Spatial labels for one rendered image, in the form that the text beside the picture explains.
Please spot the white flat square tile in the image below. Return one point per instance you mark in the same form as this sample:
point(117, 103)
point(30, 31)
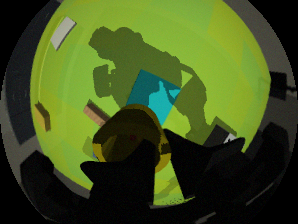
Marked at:
point(62, 32)

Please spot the yellow flat block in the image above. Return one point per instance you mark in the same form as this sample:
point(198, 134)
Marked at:
point(42, 117)

